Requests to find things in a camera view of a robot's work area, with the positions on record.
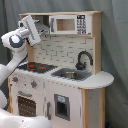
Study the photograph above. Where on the red oven knob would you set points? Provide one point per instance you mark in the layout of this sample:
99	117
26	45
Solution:
33	84
15	79

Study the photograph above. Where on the right red oven knob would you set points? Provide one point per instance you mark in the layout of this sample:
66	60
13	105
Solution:
33	84

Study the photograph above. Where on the grey toy sink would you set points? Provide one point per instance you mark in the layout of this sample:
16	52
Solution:
72	74

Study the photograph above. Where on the white cabinet door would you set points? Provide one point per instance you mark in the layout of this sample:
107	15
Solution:
63	104

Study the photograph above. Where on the toy oven door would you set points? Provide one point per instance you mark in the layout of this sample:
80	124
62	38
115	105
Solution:
26	102

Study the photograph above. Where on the wooden toy kitchen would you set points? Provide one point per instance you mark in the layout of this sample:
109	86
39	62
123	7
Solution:
61	50

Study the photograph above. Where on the left red oven knob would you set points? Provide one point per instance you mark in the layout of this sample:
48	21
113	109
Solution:
15	79

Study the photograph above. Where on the black toy stovetop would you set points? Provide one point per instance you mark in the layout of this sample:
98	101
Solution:
36	67

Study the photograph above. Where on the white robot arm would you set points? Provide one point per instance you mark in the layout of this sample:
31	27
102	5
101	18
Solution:
15	41

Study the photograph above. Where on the black toy faucet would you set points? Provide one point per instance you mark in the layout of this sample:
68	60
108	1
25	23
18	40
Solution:
80	65

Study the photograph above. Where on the grey range hood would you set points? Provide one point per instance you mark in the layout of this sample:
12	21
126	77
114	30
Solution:
41	28

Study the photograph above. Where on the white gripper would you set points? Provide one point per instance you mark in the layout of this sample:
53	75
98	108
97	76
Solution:
28	30

